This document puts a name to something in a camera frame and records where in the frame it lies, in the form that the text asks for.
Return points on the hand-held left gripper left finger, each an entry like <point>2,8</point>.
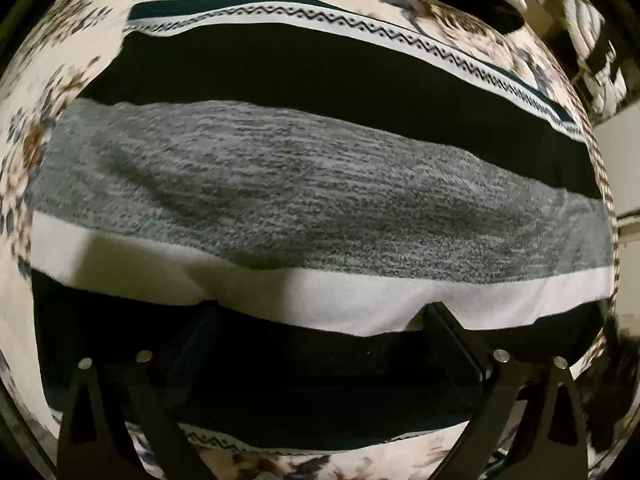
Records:
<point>192,355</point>

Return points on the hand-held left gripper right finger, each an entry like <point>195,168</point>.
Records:
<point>452,355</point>

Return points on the folded dark patterned garment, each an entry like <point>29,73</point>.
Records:
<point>480,12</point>

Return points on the striped knit sweater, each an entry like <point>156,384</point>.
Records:
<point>300,185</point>

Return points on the floral bedspread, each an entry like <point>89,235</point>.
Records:
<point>30,160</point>

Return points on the black white-striped trousers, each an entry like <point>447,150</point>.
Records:
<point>605,60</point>

